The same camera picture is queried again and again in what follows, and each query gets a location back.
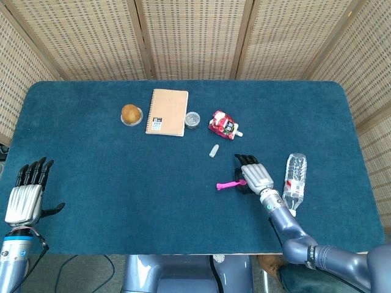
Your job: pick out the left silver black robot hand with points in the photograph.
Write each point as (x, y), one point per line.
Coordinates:
(24, 201)

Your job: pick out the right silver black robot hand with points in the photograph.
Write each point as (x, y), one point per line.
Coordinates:
(256, 177)

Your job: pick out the pink plastic tool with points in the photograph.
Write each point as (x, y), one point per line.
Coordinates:
(226, 184)

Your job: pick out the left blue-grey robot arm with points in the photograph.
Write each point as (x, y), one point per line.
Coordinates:
(13, 259)

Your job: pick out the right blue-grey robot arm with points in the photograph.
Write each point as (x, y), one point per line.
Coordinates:
(293, 232)

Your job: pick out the clear plastic water bottle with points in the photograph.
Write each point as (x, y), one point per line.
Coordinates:
(295, 177)

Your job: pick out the small white rubber tube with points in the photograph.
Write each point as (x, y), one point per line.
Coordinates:
(214, 150)

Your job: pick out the crumpled red drink pouch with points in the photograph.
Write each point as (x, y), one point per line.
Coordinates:
(223, 125)

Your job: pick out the clear round jar of clips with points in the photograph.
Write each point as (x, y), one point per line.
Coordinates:
(192, 119)

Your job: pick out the brown shoe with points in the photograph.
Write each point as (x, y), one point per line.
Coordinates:
(270, 264)

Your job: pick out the beige spiral notebook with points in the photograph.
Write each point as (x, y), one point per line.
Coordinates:
(167, 111)

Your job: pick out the blue table cloth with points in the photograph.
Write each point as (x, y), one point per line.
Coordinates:
(137, 189)

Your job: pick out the woven screen panel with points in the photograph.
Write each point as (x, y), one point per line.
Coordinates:
(195, 39)
(290, 39)
(366, 76)
(18, 76)
(85, 39)

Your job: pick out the blue-grey robot torso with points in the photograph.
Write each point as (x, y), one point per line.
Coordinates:
(171, 274)

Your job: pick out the orange jelly cup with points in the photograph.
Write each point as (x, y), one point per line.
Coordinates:
(131, 113)

